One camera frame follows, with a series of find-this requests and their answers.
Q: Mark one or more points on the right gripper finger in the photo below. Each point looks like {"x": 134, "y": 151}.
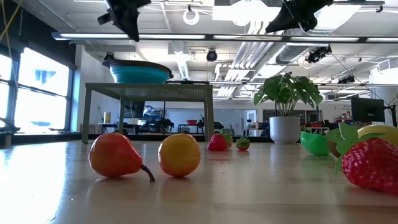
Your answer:
{"x": 292, "y": 23}

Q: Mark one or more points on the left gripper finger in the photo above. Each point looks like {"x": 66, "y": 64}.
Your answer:
{"x": 130, "y": 25}
{"x": 104, "y": 18}

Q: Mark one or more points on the blue collapsible colander grey rim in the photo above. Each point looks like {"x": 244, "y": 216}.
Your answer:
{"x": 138, "y": 76}

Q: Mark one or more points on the orange plastic pear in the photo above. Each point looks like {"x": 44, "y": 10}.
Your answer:
{"x": 178, "y": 155}
{"x": 113, "y": 155}

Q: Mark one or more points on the red plastic strawberry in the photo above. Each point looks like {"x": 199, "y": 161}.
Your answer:
{"x": 217, "y": 143}
{"x": 370, "y": 165}
{"x": 243, "y": 144}

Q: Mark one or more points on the green plastic fruit half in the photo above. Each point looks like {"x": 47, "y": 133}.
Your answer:
{"x": 314, "y": 144}

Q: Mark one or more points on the black ceiling-mounted device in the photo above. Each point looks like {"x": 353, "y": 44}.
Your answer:
{"x": 317, "y": 55}

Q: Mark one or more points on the linear ceiling light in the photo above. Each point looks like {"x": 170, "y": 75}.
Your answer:
{"x": 180, "y": 36}

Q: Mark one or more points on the green perforated metal riser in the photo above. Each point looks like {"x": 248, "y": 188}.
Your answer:
{"x": 149, "y": 91}

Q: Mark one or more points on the yellow container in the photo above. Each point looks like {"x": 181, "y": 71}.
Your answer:
{"x": 107, "y": 117}

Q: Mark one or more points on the potted monstera plant white pot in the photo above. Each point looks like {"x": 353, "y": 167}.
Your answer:
{"x": 284, "y": 130}

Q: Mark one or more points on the black computer monitor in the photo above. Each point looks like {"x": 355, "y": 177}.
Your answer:
{"x": 368, "y": 109}

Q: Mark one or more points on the plastic kiwi half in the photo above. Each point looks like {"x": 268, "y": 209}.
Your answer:
{"x": 333, "y": 146}

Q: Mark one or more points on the yellow plastic lemon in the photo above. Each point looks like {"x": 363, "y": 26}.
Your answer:
{"x": 381, "y": 130}

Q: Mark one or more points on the black dome ceiling camera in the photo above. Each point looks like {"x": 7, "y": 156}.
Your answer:
{"x": 211, "y": 56}

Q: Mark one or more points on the black window frame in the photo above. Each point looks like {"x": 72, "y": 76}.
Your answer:
{"x": 14, "y": 93}

